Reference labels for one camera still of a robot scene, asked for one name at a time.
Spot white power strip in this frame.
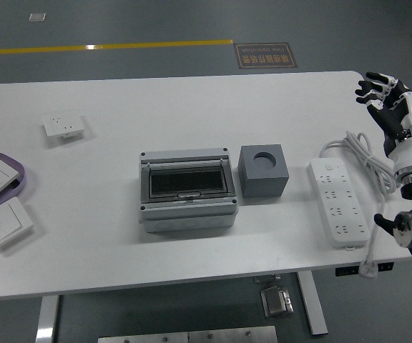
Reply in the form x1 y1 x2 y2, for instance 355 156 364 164
306 158 369 250

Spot grey enclosure box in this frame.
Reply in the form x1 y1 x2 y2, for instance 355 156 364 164
138 148 239 234

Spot brown floor sign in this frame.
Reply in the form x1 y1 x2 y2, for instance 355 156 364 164
233 42 299 69

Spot white table leg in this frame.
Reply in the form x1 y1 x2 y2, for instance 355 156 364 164
296 272 328 336
35 295 60 343

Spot black table control panel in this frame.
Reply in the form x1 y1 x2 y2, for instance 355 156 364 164
335 262 395 277

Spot metal bracket under table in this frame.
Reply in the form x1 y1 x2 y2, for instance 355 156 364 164
252 274 282 285

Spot white wall socket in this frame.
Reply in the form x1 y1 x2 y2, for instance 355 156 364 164
41 114 86 139

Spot yellow floor tape line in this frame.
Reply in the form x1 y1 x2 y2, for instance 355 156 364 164
0 39 234 56

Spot grey cube with round hole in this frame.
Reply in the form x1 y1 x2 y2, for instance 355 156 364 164
238 144 290 199

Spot white power cord with plug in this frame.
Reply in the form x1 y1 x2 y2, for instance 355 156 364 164
319 130 403 279

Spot purple tray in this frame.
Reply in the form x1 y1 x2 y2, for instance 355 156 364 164
0 152 28 217

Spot grey metal base plate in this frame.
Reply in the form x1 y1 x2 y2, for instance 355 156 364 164
187 325 279 343
97 332 190 343

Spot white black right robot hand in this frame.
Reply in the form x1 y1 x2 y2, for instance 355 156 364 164
354 71 412 173

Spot metal floor socket box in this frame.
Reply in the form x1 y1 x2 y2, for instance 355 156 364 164
260 285 295 318

